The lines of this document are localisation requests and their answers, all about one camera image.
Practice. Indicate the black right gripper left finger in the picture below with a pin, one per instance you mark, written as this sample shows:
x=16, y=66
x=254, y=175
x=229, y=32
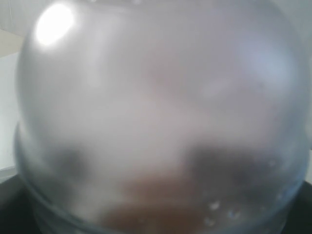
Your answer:
x=16, y=215

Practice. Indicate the brown wooden blocks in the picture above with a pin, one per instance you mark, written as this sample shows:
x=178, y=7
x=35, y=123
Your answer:
x=156, y=207

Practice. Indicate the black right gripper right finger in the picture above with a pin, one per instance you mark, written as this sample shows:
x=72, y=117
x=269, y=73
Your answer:
x=299, y=219

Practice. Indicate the clear domed shaker lid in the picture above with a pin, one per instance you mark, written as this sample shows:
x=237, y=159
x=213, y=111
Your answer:
x=213, y=93

